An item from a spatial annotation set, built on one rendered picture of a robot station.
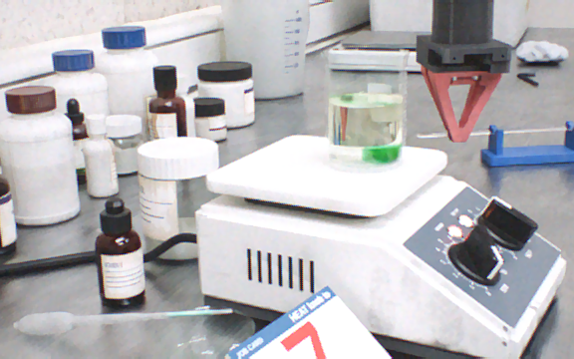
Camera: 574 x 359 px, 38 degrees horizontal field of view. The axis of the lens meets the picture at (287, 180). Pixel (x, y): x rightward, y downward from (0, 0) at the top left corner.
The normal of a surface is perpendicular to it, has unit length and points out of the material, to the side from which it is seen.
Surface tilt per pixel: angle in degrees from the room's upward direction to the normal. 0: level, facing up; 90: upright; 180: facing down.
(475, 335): 90
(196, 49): 90
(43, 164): 92
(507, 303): 30
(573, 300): 0
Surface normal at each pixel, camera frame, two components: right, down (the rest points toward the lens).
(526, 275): 0.41, -0.77
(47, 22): 0.92, 0.09
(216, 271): -0.48, 0.27
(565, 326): -0.03, -0.96
